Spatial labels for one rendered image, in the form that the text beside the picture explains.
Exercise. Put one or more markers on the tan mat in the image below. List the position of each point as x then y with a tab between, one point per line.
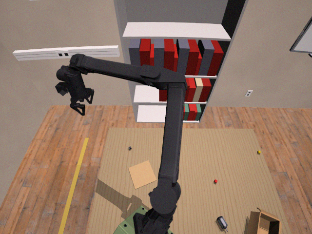
142	174

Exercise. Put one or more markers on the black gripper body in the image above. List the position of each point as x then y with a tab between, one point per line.
82	93

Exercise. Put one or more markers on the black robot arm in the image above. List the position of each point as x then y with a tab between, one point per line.
164	197

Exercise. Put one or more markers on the brown cardboard box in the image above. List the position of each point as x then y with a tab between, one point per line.
265	222

